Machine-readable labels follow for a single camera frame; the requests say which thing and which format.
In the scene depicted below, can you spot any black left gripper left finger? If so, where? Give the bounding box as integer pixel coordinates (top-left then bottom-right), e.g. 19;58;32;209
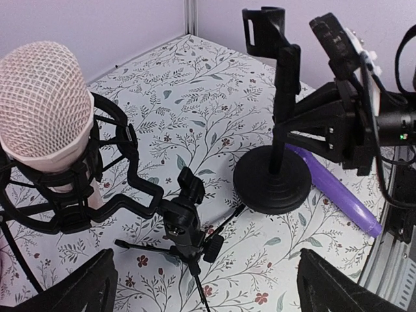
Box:
31;248;119;312

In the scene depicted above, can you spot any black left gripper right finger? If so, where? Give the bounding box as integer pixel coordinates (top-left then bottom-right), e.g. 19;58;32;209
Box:
297;248;402;312

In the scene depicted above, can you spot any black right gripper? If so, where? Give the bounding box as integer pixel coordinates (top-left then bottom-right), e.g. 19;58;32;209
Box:
282;79;375;176

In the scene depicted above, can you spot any black round-base mic stand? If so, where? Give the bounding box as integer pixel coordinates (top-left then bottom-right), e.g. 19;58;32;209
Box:
233;6;311;215

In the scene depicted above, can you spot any black shock mount tripod stand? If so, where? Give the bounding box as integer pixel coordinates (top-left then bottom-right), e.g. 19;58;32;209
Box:
0;92;246;312

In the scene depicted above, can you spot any pink beige microphone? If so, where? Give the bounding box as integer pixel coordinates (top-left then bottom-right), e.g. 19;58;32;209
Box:
0;40;105;211

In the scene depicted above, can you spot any purple microphone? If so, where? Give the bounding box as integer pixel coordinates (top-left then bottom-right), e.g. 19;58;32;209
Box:
286;144;382;238

